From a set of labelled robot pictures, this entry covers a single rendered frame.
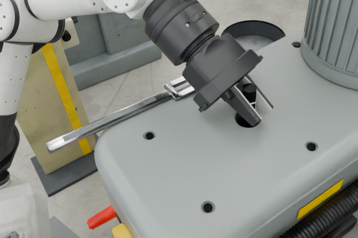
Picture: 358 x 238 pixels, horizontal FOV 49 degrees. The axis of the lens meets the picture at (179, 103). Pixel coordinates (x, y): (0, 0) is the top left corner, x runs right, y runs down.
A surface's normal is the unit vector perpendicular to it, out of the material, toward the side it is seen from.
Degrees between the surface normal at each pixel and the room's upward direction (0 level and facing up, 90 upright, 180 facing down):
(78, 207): 0
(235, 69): 30
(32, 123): 90
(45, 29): 99
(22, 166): 0
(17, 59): 95
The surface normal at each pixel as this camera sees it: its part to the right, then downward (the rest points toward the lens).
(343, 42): -0.68, 0.55
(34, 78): 0.54, 0.56
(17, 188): 0.39, -0.70
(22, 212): 0.62, -0.06
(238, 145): -0.07, -0.71
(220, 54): 0.30, -0.39
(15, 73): 0.81, 0.43
